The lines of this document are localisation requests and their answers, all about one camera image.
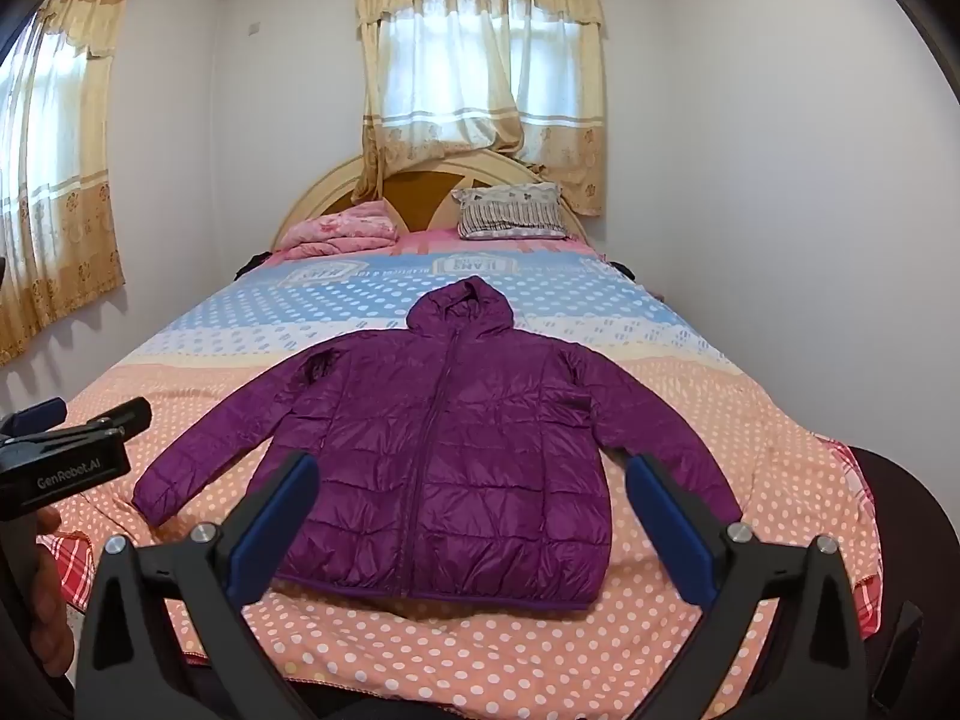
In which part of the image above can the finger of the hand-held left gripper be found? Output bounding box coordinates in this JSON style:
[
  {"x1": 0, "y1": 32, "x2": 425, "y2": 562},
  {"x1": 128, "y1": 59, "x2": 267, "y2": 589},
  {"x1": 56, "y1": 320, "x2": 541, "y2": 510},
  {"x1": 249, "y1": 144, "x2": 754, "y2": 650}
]
[
  {"x1": 0, "y1": 397, "x2": 70, "y2": 442},
  {"x1": 41, "y1": 397, "x2": 154, "y2": 445}
]

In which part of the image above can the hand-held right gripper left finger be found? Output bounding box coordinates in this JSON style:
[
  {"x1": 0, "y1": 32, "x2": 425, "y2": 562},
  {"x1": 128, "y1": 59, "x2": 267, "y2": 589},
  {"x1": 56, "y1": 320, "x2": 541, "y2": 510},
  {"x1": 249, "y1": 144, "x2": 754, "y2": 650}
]
[{"x1": 73, "y1": 452, "x2": 323, "y2": 720}]

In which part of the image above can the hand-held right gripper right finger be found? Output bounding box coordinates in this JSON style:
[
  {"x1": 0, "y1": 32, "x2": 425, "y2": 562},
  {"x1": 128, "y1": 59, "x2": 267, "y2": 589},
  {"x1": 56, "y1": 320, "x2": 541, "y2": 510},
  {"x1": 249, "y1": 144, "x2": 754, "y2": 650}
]
[{"x1": 625, "y1": 454, "x2": 871, "y2": 720}]

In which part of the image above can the purple hooded puffer jacket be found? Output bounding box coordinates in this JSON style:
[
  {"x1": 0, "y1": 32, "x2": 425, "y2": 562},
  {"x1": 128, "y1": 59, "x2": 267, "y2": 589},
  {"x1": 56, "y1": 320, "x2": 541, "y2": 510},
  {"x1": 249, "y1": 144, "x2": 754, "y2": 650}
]
[{"x1": 133, "y1": 276, "x2": 743, "y2": 611}]

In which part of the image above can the person's left hand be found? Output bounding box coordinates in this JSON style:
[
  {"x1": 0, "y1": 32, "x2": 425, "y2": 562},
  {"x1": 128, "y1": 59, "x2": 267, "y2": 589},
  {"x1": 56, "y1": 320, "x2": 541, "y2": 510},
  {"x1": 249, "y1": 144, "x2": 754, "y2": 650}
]
[{"x1": 28, "y1": 505, "x2": 74, "y2": 647}]

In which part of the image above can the narrow beige floral curtain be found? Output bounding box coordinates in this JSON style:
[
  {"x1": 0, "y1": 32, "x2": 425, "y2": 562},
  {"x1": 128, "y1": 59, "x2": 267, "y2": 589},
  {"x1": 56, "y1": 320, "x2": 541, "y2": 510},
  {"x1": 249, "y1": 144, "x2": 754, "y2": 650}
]
[{"x1": 0, "y1": 0, "x2": 132, "y2": 367}]

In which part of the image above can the polka dot bed cover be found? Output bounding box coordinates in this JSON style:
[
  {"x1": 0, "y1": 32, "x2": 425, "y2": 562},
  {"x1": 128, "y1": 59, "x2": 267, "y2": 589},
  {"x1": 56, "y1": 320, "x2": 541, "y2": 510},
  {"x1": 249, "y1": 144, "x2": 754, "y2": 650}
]
[{"x1": 45, "y1": 229, "x2": 882, "y2": 698}]

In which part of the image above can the dark brown chair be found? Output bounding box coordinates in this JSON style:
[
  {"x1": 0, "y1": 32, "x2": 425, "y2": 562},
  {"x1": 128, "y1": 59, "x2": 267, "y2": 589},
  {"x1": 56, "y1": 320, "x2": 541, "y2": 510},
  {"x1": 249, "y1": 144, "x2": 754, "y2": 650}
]
[{"x1": 855, "y1": 446, "x2": 960, "y2": 720}]

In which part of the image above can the pink folded blanket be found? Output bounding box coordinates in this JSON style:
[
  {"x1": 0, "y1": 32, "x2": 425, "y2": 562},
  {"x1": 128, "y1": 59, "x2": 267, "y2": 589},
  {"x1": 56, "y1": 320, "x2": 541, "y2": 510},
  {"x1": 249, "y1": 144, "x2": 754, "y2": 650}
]
[{"x1": 279, "y1": 200, "x2": 398, "y2": 260}]

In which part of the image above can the striped grey pillow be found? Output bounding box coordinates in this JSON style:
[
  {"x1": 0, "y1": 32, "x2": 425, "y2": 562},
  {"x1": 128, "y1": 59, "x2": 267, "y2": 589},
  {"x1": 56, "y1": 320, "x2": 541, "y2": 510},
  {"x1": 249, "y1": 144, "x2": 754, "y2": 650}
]
[{"x1": 452, "y1": 181, "x2": 569, "y2": 239}]

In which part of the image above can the cream wooden headboard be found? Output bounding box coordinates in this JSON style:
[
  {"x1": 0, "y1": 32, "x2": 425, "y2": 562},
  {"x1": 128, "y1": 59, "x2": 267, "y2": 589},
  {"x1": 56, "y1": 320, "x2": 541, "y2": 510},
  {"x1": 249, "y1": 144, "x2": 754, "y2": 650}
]
[{"x1": 271, "y1": 146, "x2": 593, "y2": 252}]

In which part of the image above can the wide beige floral curtain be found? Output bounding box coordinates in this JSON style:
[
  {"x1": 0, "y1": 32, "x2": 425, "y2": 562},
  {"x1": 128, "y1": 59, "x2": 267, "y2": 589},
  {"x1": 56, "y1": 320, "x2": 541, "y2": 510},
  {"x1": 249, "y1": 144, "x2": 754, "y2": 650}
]
[{"x1": 355, "y1": 0, "x2": 607, "y2": 217}]

